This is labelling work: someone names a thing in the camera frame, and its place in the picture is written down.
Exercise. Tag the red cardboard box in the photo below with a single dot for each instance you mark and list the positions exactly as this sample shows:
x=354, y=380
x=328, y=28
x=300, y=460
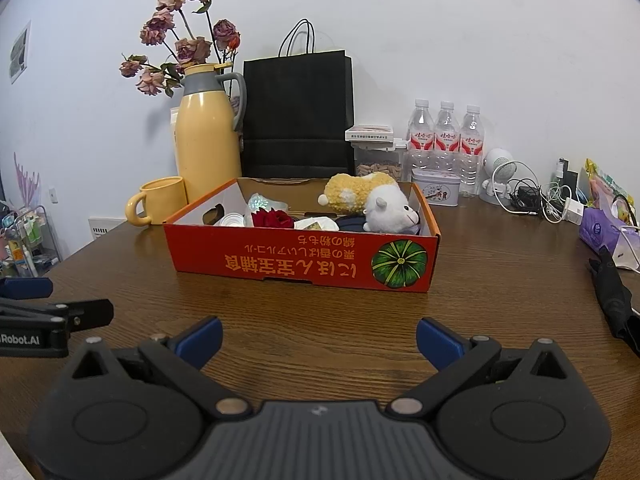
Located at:
x=300, y=265

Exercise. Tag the yellow thermos jug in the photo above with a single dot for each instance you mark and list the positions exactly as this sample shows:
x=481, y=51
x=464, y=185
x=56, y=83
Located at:
x=205, y=145

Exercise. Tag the flat white box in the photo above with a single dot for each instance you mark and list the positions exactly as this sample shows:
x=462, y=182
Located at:
x=370, y=135

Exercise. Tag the small dark spray bottle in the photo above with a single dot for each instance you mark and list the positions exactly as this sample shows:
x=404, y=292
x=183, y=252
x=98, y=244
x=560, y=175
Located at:
x=562, y=172

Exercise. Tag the red flower hair clip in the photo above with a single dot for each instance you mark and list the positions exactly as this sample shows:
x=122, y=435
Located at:
x=272, y=219

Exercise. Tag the clear water bottle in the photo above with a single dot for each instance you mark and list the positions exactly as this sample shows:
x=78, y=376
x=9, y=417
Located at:
x=472, y=135
x=421, y=125
x=446, y=127

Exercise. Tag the white wall vent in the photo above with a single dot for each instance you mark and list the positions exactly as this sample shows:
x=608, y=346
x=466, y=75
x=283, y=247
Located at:
x=100, y=227

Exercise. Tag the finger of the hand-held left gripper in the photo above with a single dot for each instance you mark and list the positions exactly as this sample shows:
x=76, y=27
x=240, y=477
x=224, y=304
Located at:
x=27, y=287
x=90, y=312

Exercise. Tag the purple wall decal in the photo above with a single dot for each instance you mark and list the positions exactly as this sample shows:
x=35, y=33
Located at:
x=27, y=182

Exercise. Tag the black paper bag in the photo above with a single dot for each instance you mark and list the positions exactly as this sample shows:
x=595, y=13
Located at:
x=297, y=115

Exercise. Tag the printed tin box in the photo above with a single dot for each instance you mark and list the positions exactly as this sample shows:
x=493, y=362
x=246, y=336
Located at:
x=435, y=190

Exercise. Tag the clear food container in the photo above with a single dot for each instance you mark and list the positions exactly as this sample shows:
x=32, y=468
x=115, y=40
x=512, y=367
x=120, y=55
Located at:
x=377, y=167

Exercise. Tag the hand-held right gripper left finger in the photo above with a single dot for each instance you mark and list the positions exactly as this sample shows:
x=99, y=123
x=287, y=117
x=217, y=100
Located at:
x=200, y=342

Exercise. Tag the white power strip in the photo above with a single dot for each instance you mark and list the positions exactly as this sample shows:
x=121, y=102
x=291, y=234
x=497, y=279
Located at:
x=627, y=255

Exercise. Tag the navy zip case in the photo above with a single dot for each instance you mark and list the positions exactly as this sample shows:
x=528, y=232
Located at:
x=350, y=224

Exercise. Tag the white cloth pouch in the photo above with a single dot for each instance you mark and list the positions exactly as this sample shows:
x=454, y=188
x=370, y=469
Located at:
x=315, y=223

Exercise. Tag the translucent plastic bag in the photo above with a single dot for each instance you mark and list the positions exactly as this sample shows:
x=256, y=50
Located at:
x=262, y=202

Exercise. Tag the white charger plug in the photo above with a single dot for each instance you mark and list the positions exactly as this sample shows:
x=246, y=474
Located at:
x=575, y=212

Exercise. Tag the yellow mug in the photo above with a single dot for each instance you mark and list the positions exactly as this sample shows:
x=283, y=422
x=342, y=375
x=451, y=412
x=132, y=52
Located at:
x=162, y=200

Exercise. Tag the black folded umbrella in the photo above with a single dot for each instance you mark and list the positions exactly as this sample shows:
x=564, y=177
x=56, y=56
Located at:
x=612, y=300

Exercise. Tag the black power adapter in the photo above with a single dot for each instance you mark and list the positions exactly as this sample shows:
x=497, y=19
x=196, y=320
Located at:
x=529, y=196

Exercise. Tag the dried rose bouquet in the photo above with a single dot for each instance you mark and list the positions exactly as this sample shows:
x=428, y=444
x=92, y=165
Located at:
x=192, y=47

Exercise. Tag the ribbed white bottle cap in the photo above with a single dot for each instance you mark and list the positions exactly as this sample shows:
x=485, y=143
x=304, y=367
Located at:
x=232, y=220

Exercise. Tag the purple tissue pack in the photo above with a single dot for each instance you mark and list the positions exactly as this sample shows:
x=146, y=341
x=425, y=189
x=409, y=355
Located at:
x=600, y=230

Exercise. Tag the colourful snack bag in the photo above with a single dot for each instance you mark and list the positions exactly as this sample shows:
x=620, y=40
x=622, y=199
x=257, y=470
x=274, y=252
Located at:
x=607, y=185

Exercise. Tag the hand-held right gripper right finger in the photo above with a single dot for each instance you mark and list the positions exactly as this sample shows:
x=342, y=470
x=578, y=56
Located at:
x=437, y=342

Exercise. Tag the wall picture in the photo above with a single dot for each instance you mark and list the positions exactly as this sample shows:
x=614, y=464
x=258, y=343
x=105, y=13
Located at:
x=20, y=52

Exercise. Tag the white and yellow plush sheep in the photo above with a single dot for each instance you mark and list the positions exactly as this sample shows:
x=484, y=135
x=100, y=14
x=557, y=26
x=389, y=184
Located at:
x=385, y=210

